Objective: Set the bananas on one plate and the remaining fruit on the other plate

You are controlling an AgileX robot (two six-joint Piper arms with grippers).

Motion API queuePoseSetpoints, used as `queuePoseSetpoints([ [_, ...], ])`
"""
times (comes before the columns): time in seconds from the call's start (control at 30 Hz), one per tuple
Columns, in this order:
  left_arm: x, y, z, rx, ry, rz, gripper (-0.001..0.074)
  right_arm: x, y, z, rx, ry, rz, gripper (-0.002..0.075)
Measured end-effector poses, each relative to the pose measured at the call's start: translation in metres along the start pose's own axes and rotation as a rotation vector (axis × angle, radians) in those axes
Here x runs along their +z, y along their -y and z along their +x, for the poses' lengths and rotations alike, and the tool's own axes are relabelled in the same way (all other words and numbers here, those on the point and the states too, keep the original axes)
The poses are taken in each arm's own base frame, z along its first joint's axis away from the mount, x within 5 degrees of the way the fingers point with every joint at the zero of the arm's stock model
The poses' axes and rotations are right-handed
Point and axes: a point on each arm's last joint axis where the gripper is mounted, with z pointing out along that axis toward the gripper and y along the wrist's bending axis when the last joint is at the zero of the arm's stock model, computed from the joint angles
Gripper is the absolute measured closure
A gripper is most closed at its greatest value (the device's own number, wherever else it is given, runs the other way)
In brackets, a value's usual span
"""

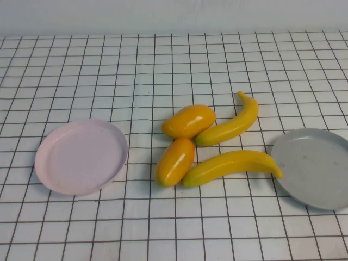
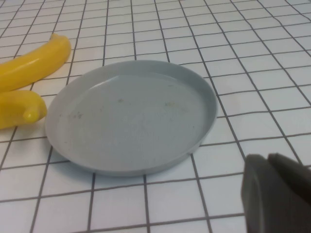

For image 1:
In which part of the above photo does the grey round plate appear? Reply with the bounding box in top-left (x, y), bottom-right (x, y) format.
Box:
top-left (271, 128), bottom-right (348, 210)

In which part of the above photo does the small yellow plastic banana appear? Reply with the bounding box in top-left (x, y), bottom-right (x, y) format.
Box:
top-left (195, 91), bottom-right (260, 146)

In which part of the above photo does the white black-grid tablecloth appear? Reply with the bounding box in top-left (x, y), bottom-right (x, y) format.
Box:
top-left (0, 29), bottom-right (348, 261)

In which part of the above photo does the orange mango with green tip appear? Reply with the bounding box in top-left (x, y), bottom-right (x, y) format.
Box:
top-left (154, 137), bottom-right (196, 188)

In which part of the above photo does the large yellow plastic banana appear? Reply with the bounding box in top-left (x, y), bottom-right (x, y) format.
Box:
top-left (182, 150), bottom-right (283, 188)

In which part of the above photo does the pink round plate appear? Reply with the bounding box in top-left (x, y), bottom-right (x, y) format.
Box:
top-left (34, 119), bottom-right (129, 196)

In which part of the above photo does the plain yellow-orange mango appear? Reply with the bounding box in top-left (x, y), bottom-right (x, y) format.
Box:
top-left (161, 104), bottom-right (217, 139)

